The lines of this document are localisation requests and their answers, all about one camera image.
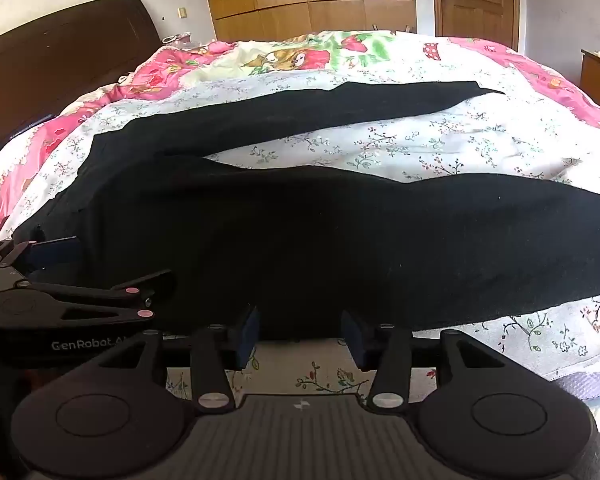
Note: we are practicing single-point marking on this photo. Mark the purple textured mat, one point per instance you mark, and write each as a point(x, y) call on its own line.
point(587, 385)

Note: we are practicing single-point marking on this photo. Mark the wooden door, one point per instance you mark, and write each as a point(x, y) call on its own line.
point(475, 5)

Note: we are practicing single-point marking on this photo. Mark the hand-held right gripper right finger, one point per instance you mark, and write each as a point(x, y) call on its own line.
point(356, 340)

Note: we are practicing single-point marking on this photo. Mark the black pants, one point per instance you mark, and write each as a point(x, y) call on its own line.
point(280, 240)

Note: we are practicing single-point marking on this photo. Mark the wall light switch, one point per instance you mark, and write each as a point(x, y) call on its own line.
point(182, 12)

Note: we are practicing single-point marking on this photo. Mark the floral pink white quilt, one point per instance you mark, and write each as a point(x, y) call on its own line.
point(340, 152)

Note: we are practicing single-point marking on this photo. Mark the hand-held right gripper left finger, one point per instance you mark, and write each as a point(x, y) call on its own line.
point(249, 336)

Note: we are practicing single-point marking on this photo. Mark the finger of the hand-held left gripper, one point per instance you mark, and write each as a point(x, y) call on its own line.
point(55, 252)
point(105, 297)

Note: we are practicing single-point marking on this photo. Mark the dark wooden headboard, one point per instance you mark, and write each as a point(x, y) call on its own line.
point(55, 60)

